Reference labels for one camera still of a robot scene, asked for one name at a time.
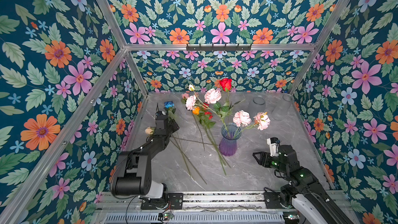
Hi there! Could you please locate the blue rose stem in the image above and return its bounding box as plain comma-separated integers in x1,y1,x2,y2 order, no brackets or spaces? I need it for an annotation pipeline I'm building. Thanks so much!
164,101,176,120

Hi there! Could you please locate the aluminium back crossbar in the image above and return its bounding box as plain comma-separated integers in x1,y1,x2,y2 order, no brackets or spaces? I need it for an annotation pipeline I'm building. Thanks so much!
125,44,315,52

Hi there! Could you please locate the purple blue glass vase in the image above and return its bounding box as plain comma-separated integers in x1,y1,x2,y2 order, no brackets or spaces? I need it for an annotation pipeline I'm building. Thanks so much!
219,123,241,157

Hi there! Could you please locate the orange rose stem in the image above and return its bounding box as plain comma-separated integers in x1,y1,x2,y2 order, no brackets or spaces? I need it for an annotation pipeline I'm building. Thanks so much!
192,107,205,150

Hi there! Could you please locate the red rose stem lying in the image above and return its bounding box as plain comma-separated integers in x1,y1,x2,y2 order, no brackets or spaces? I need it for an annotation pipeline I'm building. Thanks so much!
199,104,229,175

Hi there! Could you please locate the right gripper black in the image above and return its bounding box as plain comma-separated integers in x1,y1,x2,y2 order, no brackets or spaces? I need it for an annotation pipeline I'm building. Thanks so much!
251,152,288,175

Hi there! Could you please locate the pink carnation spray stem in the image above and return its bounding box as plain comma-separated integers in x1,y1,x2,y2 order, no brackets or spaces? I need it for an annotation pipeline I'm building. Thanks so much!
182,85,220,117

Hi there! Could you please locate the red rose stem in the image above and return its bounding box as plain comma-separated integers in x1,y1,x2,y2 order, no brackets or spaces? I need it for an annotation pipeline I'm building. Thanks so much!
199,104,229,175
214,78,243,133

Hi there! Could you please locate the aluminium frame post left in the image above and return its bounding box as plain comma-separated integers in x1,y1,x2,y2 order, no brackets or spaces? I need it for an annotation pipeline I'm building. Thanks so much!
96,0,148,98

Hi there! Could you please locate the clear glass vase far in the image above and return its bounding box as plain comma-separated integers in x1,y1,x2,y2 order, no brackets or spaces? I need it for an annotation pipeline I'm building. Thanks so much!
272,94,293,121

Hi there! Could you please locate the cream peach rose stem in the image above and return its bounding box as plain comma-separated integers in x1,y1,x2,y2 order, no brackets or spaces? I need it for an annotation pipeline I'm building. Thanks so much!
145,127,155,136

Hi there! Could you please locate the clear ribbed glass vase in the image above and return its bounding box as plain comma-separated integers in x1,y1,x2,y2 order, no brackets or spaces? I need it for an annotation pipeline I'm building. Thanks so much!
248,96,266,117

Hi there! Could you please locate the aluminium frame post right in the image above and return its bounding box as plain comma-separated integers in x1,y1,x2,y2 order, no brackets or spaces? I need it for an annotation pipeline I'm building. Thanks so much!
288,0,351,95

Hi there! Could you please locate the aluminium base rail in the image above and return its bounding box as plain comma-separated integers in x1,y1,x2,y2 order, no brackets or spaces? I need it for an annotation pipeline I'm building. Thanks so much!
91,190,358,224

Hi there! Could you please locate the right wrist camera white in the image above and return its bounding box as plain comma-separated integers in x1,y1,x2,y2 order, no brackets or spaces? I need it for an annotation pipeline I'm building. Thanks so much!
266,137,280,157

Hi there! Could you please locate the aluminium frame post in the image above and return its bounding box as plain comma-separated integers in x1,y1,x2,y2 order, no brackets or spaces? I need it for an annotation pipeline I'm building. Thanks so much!
96,0,148,98
288,0,351,95

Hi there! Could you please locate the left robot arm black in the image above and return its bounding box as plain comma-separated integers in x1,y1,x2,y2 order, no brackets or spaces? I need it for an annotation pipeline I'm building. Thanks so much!
110,111,179,200

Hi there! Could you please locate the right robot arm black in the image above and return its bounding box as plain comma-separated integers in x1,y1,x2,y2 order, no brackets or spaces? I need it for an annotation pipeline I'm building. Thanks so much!
252,143,352,224

